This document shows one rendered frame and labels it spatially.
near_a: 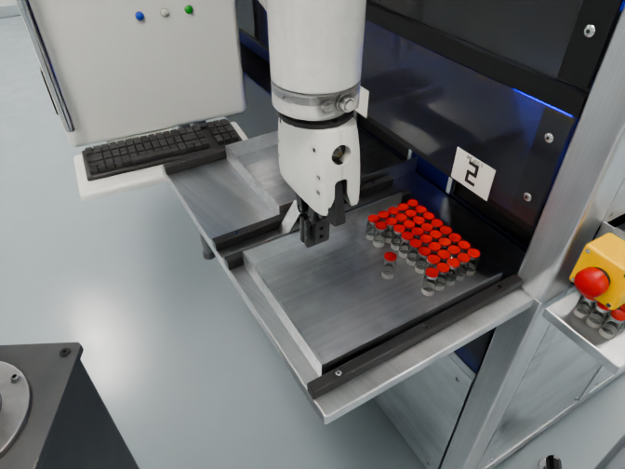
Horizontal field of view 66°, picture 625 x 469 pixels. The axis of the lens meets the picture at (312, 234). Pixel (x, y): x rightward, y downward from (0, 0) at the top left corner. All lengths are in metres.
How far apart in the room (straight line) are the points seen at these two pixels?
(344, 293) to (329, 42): 0.47
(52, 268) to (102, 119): 1.09
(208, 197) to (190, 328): 0.98
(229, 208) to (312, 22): 0.62
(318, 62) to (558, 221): 0.47
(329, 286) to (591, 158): 0.42
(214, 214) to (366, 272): 0.33
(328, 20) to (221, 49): 1.01
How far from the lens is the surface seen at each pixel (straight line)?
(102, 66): 1.36
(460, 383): 1.15
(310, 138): 0.46
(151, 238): 2.34
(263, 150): 1.15
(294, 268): 0.83
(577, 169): 0.73
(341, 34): 0.42
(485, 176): 0.83
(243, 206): 0.98
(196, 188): 1.05
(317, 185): 0.47
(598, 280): 0.73
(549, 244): 0.80
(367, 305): 0.78
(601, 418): 1.91
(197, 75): 1.41
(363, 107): 1.05
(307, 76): 0.43
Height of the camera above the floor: 1.47
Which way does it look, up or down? 41 degrees down
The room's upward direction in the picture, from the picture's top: straight up
